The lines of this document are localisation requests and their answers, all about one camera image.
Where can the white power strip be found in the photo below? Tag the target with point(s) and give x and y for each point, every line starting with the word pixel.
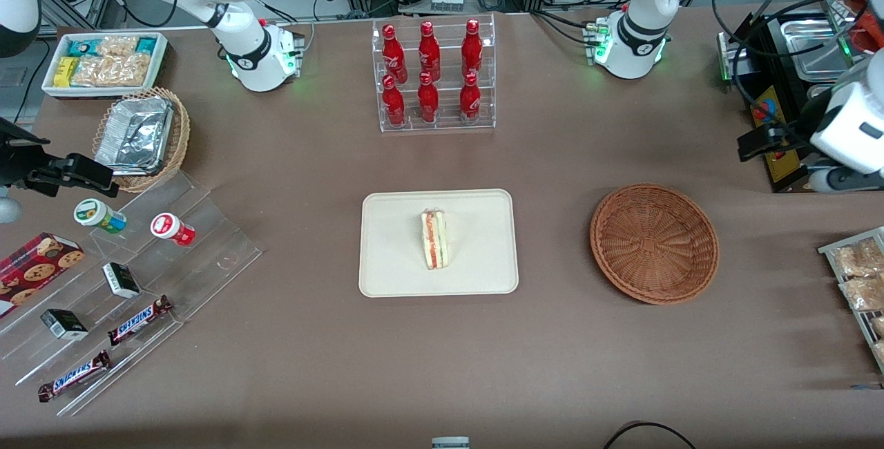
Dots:
pixel 447 3

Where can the small silver metal box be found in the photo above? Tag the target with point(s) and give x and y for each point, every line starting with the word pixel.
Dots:
pixel 726 55

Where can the clear bag of crackers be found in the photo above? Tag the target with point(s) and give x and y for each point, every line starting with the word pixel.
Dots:
pixel 878 326
pixel 865 293
pixel 860 259
pixel 880 352

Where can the small grey device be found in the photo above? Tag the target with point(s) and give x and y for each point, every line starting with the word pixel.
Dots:
pixel 450 443

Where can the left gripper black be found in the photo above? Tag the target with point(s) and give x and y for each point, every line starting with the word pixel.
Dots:
pixel 794 128

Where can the large clear cracker bag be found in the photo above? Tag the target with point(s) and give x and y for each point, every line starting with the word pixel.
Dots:
pixel 114 70

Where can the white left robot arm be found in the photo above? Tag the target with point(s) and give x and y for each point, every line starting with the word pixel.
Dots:
pixel 642 41

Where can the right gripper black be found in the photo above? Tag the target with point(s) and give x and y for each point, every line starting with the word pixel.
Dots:
pixel 15 161

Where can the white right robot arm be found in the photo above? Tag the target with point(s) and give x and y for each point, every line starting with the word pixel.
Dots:
pixel 248 55

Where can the aluminium foil tray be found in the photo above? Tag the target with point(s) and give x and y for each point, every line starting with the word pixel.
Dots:
pixel 135 135

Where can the red lid snack cup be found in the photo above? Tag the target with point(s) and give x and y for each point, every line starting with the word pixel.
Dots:
pixel 169 228

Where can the yellow snack pack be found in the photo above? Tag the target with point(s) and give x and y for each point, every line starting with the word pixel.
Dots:
pixel 66 72

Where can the green lid snack cup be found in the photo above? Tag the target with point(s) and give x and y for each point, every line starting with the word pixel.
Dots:
pixel 97 214

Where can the small clear cracker bag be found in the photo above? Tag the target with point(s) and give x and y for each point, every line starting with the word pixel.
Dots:
pixel 117 45

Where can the round brown wicker basket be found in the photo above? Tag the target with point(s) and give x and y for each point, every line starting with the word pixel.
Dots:
pixel 656 245

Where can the clear acrylic stepped display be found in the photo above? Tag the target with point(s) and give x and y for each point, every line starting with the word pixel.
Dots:
pixel 200 262

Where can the steel food pan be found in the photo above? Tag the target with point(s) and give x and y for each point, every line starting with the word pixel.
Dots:
pixel 808 55

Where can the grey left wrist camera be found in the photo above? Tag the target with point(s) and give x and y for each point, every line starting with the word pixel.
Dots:
pixel 829 179

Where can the cream plastic tray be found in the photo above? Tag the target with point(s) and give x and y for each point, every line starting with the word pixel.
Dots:
pixel 394 249

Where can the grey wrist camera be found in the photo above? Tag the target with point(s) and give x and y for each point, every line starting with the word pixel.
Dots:
pixel 8 208
pixel 829 179

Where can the Snickers chocolate bar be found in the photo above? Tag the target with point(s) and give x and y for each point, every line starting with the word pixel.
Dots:
pixel 72 376
pixel 138 320

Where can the white plastic snack bin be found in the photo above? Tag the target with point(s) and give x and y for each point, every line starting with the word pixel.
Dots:
pixel 48 86

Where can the black food warmer cabinet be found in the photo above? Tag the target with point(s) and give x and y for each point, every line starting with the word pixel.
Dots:
pixel 784 169

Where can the triangle sandwich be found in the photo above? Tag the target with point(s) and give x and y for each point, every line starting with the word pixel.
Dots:
pixel 435 242

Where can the clear acrylic bottle rack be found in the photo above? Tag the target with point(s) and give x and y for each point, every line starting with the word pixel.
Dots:
pixel 445 124

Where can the red plaid cookie box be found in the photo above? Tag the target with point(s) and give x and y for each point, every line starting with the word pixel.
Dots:
pixel 34 269

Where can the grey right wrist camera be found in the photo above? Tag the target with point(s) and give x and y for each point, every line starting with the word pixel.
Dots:
pixel 8 208

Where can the light tan wicker basket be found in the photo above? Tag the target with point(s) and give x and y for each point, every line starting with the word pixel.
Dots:
pixel 178 138

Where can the red sausage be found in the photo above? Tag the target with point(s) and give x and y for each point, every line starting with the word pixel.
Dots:
pixel 863 34

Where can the small black box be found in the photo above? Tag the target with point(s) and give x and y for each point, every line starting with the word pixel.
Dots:
pixel 63 325
pixel 121 280

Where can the teal snack pack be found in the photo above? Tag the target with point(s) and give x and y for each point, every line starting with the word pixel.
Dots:
pixel 83 47
pixel 147 45

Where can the red cola bottle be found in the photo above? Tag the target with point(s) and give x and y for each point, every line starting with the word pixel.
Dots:
pixel 427 100
pixel 394 55
pixel 469 100
pixel 394 107
pixel 472 52
pixel 429 55

